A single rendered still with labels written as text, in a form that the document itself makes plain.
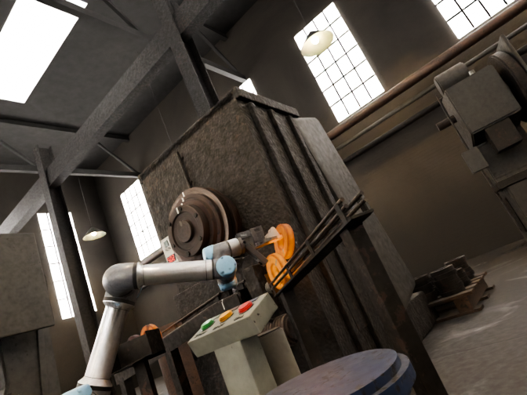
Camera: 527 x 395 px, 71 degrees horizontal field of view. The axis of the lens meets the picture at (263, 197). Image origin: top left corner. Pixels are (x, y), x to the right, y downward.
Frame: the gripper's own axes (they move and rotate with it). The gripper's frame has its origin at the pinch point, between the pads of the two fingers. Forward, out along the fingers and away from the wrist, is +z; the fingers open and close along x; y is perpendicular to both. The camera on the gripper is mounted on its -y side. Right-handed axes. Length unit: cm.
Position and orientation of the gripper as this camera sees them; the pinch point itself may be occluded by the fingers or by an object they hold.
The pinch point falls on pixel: (282, 237)
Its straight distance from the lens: 164.7
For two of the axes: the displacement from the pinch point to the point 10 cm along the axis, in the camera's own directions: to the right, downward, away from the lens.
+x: -2.5, 3.5, 9.0
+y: -3.5, -9.0, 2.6
